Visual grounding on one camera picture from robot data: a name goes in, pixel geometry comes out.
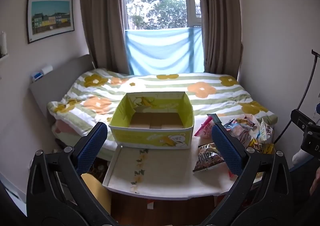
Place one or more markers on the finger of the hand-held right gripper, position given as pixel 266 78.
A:
pixel 301 118

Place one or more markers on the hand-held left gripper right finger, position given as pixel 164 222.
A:
pixel 226 151

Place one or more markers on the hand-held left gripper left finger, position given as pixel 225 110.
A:
pixel 91 148

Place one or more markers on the pink snack packet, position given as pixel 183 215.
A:
pixel 203 129

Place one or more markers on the yellow-green cardboard box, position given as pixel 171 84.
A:
pixel 150 138

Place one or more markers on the brown chocolate snack bag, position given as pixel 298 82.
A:
pixel 207 158

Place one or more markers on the silver snack bag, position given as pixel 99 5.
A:
pixel 240 129

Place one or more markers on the pink pillow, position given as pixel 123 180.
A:
pixel 66 129

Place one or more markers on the yellow snack packet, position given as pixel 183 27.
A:
pixel 260 147

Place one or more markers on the white snack bag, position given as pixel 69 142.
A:
pixel 265 132

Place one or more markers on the grey bed headboard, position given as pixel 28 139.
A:
pixel 55 91

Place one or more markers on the white low table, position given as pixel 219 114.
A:
pixel 150 194

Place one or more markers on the striped floral blanket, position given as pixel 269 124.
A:
pixel 155 85

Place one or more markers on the white and blue roll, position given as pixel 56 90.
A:
pixel 43 72

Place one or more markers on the light blue cloth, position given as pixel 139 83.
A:
pixel 162 50

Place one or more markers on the brown curtain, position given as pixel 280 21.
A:
pixel 102 15
pixel 220 20

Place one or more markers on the framed picture of houses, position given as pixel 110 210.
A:
pixel 50 18

